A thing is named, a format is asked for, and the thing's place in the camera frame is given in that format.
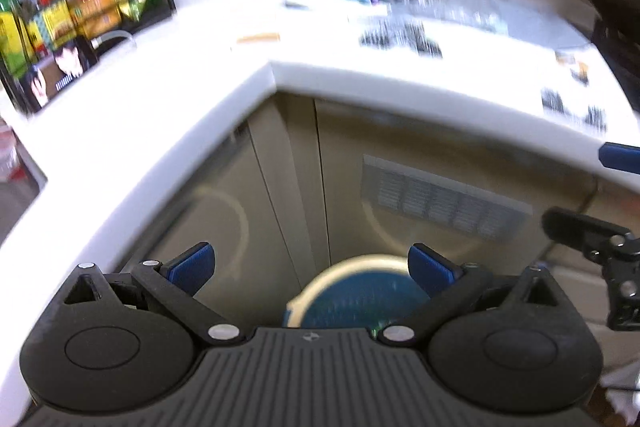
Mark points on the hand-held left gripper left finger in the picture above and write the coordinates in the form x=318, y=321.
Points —
x=192, y=264

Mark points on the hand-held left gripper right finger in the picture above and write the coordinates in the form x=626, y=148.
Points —
x=430, y=269

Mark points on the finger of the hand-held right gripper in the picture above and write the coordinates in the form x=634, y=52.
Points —
x=575, y=227
x=622, y=156

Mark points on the blue bin cream rim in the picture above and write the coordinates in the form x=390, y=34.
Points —
x=350, y=292

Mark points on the grey cabinet vent grille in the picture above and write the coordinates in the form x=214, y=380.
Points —
x=445, y=197

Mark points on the white crumpled cloth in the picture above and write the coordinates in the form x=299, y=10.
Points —
x=622, y=402

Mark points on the beige kitchen cabinet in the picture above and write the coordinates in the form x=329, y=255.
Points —
x=300, y=187

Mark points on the black wok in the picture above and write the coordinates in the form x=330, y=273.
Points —
x=610, y=12

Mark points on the grey counter mat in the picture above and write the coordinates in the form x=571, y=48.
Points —
x=530, y=27

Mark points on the white geometric printed cloth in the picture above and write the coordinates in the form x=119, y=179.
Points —
x=480, y=62

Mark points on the pink plastic bag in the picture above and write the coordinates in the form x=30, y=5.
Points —
x=9, y=152

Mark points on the black smartphone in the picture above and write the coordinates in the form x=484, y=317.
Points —
x=57, y=74

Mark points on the red cap sauce bottle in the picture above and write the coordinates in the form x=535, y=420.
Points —
x=47, y=17

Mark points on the green bottle yellow cap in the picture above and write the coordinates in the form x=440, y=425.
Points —
x=12, y=32

